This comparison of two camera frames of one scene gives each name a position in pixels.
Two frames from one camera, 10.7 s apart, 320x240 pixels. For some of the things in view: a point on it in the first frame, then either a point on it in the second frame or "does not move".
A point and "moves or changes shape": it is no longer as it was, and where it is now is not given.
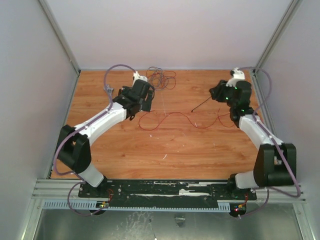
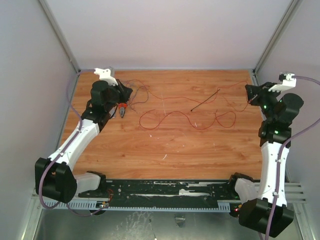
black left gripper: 146,102 → 125,91
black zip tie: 192,111 does not move
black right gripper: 216,92 → 256,91
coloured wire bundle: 160,79 moves or changes shape
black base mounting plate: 163,192 does not move
